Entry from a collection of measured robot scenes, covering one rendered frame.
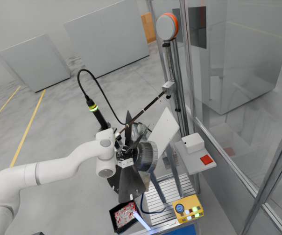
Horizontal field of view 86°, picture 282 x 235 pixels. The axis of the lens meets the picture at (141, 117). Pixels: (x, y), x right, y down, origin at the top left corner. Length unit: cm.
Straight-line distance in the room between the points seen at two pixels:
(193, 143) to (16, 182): 123
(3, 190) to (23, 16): 1273
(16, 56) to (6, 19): 543
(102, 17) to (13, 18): 801
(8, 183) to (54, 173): 14
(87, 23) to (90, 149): 576
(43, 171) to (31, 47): 753
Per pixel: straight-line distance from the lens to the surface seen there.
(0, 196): 79
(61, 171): 71
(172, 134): 110
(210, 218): 219
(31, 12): 1313
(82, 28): 623
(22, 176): 74
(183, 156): 151
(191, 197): 111
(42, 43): 797
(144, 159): 121
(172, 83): 126
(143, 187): 106
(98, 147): 65
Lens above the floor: 211
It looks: 38 degrees down
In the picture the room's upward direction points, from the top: 21 degrees counter-clockwise
